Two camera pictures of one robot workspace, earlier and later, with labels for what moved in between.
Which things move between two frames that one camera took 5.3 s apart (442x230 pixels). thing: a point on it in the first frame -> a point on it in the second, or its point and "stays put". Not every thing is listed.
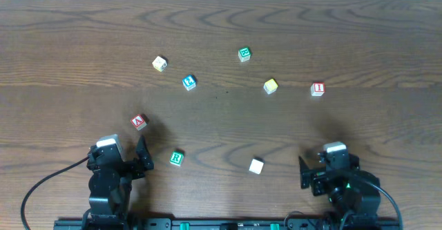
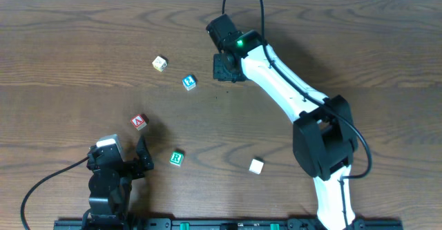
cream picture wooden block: [159, 63] stays put
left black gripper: [128, 166] stays put
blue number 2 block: [189, 82] stays put
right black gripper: [318, 176] -> [223, 69]
